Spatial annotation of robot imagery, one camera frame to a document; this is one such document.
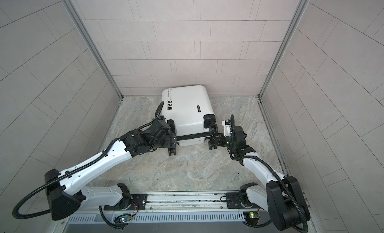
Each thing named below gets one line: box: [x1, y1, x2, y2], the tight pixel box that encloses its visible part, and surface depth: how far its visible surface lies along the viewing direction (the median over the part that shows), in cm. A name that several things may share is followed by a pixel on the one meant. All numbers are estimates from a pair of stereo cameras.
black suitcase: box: [161, 85, 217, 157], surface depth 84 cm
